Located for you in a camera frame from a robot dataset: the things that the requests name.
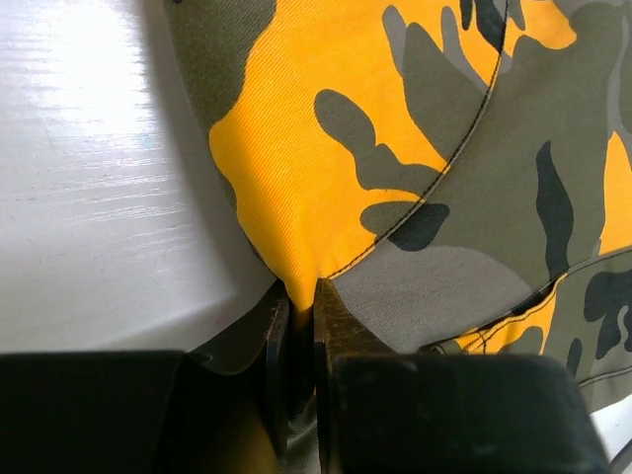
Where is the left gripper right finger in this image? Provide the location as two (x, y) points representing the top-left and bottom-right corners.
(313, 279), (610, 473)

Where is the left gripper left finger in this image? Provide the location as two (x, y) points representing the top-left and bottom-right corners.
(1, 283), (290, 473)

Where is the camouflage garment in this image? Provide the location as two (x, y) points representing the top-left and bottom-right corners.
(165, 1), (631, 411)

